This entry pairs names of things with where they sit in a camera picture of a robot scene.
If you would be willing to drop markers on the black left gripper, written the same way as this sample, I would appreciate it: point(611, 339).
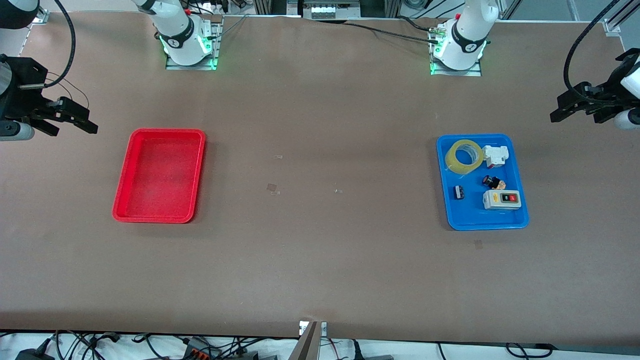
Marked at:
point(606, 99)

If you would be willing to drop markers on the grey two-button switch box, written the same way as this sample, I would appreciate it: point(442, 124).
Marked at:
point(501, 200)

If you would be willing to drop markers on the red plastic tray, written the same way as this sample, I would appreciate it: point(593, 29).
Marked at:
point(160, 175)

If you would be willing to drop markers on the aluminium frame with sockets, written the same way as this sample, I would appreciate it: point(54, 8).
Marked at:
point(330, 9)

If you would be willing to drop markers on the orange black power strip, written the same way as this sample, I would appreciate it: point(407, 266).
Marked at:
point(200, 350)

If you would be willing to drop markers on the yellow clear tape roll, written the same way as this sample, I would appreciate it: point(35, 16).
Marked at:
point(450, 162)

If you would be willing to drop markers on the square clear tape piece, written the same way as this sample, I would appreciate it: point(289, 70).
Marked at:
point(271, 187)

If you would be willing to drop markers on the small black switch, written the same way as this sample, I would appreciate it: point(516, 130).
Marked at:
point(458, 192)

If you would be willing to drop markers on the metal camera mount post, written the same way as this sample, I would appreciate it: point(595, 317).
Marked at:
point(309, 342)

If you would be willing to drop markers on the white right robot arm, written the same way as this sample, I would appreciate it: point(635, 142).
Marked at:
point(180, 30)

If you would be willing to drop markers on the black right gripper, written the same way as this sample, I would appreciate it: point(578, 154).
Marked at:
point(22, 97)

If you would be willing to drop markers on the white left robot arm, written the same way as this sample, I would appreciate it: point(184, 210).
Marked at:
point(465, 35)

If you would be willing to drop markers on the metal table corner bracket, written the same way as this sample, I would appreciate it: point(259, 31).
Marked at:
point(40, 17)
point(611, 26)

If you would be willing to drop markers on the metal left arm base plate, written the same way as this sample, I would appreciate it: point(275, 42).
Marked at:
point(475, 72)

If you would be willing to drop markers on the black red push button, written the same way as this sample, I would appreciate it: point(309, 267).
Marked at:
point(492, 182)

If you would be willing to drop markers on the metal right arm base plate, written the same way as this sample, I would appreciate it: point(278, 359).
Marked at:
point(216, 45)

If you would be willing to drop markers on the black power adapter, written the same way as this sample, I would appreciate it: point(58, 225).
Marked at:
point(32, 354)

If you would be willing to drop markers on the white circuit breaker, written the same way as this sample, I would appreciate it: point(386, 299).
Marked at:
point(494, 156)

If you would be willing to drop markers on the blue plastic tray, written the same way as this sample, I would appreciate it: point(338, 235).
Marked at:
point(470, 215)

